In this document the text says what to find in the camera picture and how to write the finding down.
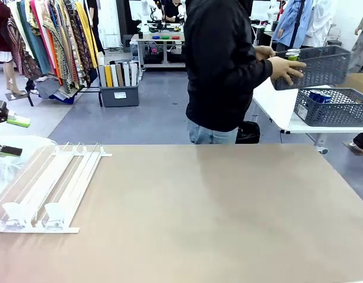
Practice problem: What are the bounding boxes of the gray plastic lattice basket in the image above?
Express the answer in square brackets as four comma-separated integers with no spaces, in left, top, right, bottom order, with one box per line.
[271,45,352,91]
[293,87,363,128]

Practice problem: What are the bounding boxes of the person right forearm black sleeve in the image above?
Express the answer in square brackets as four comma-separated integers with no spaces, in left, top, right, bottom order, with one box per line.
[228,57,273,98]

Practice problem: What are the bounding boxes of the white can dispenser rack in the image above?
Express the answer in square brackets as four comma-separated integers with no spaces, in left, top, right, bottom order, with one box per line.
[0,141,113,234]

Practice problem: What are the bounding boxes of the person left hand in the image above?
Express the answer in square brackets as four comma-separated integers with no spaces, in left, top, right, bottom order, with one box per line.
[254,45,277,61]

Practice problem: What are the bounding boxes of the person right hand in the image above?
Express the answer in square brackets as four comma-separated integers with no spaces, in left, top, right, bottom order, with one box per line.
[266,56,306,87]

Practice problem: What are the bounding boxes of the translucent white plastic bag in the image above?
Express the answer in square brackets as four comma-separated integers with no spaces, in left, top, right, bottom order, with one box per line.
[0,134,57,204]

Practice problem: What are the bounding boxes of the gray cloth pile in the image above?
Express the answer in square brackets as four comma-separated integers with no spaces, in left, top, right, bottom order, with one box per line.
[35,75,63,100]

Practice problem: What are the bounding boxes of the brown patterned hanging garment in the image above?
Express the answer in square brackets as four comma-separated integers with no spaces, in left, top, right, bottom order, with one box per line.
[6,17,42,80]

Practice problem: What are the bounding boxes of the orange hanging garment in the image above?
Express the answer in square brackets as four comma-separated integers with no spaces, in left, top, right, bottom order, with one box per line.
[45,29,63,85]

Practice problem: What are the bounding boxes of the teal hanging garment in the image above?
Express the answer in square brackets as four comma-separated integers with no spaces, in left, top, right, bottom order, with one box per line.
[17,0,52,75]

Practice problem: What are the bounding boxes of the mannequin in maroon dress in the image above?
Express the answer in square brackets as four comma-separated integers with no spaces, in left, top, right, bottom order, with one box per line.
[0,0,27,97]

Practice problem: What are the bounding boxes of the black clothes rack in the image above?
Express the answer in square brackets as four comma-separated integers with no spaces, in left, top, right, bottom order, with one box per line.
[76,0,104,107]

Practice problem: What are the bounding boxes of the light gray fabric roll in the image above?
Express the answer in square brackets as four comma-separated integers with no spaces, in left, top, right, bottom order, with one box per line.
[98,64,107,88]

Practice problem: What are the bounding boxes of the yellow fabric roll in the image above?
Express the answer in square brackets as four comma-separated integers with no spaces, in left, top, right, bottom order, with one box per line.
[104,65,113,88]

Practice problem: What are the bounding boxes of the gray storage bin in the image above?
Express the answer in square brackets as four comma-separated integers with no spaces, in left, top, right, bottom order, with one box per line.
[99,84,140,108]

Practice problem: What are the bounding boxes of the white fabric roll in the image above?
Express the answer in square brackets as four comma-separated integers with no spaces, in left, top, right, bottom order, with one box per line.
[129,61,139,87]
[110,64,119,87]
[122,61,131,87]

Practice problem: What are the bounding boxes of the yellow hanging garment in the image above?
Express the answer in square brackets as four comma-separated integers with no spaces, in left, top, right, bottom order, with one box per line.
[74,1,99,69]

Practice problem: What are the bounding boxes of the brown fabric roll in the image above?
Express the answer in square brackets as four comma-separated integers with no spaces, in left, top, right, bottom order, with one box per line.
[115,63,125,87]

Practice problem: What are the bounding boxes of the background person in dark clothes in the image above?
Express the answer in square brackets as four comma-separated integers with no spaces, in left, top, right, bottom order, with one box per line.
[88,0,106,57]

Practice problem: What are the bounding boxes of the background workbench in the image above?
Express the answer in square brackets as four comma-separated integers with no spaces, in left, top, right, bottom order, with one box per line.
[130,32,187,70]

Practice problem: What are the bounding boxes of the background white robot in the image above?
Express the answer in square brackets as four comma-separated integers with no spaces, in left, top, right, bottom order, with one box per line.
[139,0,165,33]

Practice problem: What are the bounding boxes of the background person in black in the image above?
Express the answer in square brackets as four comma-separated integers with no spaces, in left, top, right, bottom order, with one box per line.
[162,0,187,24]

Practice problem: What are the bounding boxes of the person in black jacket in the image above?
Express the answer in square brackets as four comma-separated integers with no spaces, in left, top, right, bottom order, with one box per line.
[182,0,273,145]

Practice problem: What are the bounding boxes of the white side table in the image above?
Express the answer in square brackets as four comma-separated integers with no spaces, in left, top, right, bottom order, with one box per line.
[253,78,363,147]

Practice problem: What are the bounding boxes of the bare white mannequin torso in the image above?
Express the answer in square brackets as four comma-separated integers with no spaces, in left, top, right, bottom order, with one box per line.
[268,0,281,23]

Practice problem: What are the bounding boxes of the mannequin in blue shirt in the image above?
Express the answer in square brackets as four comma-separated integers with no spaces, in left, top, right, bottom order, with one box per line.
[272,0,313,52]

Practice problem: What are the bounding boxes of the mannequin in white shirt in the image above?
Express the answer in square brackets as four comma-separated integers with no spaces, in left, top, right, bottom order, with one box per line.
[299,0,337,48]

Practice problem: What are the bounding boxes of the cardboard box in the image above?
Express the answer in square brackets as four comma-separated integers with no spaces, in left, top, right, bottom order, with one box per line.
[337,73,363,97]

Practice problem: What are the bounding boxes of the mannequin in gray dress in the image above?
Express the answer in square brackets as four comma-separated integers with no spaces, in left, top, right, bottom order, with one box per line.
[348,11,363,74]

